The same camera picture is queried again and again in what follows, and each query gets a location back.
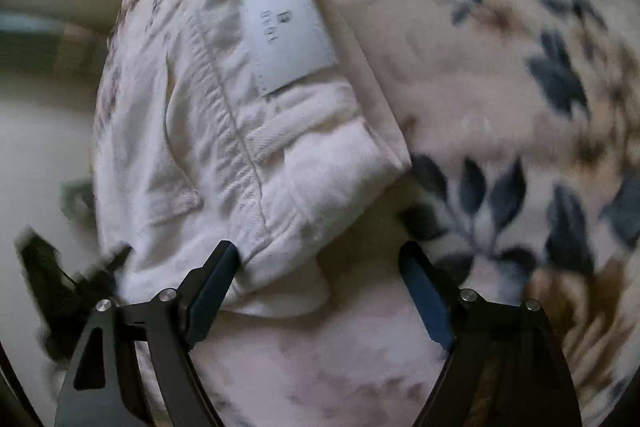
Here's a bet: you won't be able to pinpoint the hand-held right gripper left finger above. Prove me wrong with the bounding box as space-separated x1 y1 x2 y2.
54 240 241 427

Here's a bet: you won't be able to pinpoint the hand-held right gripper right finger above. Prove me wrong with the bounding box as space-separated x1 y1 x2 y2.
399 241 583 427

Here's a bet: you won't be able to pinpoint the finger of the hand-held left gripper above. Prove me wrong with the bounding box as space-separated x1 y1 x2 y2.
80 245 132 295

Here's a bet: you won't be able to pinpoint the white pants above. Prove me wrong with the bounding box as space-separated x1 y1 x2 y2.
92 0 413 318

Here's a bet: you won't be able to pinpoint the floral bed sheet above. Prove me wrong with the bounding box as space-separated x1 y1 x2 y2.
92 0 640 427

